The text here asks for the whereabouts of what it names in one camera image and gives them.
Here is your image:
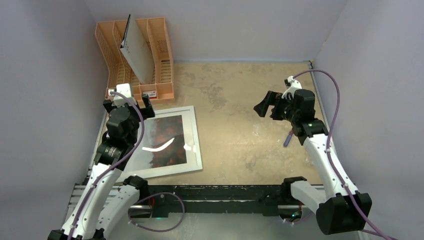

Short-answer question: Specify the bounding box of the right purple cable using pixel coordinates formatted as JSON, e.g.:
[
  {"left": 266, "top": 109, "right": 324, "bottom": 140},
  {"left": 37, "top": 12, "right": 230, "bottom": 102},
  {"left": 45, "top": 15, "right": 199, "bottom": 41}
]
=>
[{"left": 291, "top": 69, "right": 395, "bottom": 240}]

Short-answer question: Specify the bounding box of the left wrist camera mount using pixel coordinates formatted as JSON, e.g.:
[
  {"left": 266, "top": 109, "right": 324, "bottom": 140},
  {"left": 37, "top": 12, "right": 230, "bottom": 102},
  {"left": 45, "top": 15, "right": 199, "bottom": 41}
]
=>
[{"left": 106, "top": 83, "right": 137, "bottom": 107}]

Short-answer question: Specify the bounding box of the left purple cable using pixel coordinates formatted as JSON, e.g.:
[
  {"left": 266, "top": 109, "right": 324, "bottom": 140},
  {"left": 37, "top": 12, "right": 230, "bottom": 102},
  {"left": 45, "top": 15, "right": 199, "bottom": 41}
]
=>
[{"left": 66, "top": 91, "right": 146, "bottom": 240}]

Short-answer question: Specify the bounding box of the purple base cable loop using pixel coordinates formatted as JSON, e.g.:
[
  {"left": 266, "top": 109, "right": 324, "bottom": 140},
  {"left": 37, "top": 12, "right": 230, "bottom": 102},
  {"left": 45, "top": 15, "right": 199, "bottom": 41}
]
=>
[{"left": 128, "top": 192, "right": 186, "bottom": 233}]

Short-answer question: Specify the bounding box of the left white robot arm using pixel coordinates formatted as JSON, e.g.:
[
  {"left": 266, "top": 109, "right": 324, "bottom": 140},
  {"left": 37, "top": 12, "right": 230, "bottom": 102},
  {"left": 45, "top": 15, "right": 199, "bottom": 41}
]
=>
[{"left": 47, "top": 94, "right": 155, "bottom": 240}]

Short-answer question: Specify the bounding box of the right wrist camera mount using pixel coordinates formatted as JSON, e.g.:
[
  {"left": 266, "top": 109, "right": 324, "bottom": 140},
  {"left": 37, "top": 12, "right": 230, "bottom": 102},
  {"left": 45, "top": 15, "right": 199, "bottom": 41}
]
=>
[{"left": 281, "top": 75, "right": 302, "bottom": 99}]

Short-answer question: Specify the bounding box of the orange plastic file organizer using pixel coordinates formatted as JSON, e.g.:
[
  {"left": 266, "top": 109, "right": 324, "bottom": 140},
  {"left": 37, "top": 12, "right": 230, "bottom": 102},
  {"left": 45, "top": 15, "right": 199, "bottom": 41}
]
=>
[{"left": 95, "top": 15, "right": 175, "bottom": 104}]

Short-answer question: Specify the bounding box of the white board in organizer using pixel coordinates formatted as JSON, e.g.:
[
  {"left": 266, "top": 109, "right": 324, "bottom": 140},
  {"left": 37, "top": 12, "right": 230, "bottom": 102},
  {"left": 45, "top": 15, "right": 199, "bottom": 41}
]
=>
[{"left": 120, "top": 14, "right": 155, "bottom": 85}]

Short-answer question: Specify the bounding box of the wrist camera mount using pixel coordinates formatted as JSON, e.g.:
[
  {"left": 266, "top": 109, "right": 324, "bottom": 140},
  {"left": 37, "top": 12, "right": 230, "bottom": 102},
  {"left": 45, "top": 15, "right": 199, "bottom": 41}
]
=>
[
  {"left": 106, "top": 83, "right": 137, "bottom": 107},
  {"left": 281, "top": 75, "right": 302, "bottom": 99}
]

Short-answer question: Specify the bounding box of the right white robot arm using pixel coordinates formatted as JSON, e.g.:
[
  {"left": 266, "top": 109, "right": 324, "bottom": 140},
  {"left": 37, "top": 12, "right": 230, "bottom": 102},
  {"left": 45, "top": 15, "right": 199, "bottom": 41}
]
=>
[{"left": 253, "top": 89, "right": 372, "bottom": 235}]

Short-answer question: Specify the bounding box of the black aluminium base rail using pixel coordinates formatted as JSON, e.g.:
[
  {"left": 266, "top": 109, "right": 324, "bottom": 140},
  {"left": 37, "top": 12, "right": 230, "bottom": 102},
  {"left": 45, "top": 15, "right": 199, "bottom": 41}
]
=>
[{"left": 131, "top": 184, "right": 307, "bottom": 218}]

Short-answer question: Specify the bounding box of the small red white box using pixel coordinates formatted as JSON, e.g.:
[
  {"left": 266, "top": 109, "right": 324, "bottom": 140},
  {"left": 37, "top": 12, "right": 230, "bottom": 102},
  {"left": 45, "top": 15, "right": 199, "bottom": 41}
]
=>
[{"left": 146, "top": 91, "right": 157, "bottom": 99}]

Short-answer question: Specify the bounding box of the white picture frame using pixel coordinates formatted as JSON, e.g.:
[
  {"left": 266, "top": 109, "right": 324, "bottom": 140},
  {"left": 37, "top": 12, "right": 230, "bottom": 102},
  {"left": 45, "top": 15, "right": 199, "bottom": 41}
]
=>
[{"left": 118, "top": 105, "right": 203, "bottom": 182}]

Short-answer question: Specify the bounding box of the blue handled screwdriver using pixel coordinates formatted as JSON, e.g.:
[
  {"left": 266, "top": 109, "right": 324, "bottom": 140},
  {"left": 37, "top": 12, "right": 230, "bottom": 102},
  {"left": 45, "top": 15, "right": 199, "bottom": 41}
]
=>
[{"left": 283, "top": 130, "right": 293, "bottom": 148}]

